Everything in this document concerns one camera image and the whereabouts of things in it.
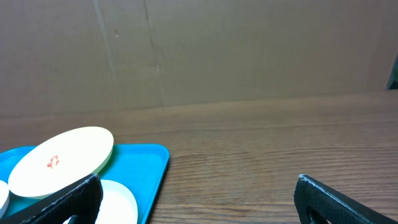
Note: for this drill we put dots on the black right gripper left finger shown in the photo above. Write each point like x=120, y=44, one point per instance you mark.
x=77, y=203

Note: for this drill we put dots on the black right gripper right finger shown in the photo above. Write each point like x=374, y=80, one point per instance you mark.
x=316, y=202

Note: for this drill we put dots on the light blue plate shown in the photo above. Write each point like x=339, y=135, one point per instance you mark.
x=118, y=205

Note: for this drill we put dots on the yellow-green plate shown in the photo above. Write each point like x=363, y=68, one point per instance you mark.
x=61, y=161

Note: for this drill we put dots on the white plate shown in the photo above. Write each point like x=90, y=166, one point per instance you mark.
x=4, y=197

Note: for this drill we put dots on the blue plastic tray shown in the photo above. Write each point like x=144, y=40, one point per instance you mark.
x=139, y=167

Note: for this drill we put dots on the cardboard back wall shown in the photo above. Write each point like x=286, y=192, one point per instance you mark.
x=86, y=56

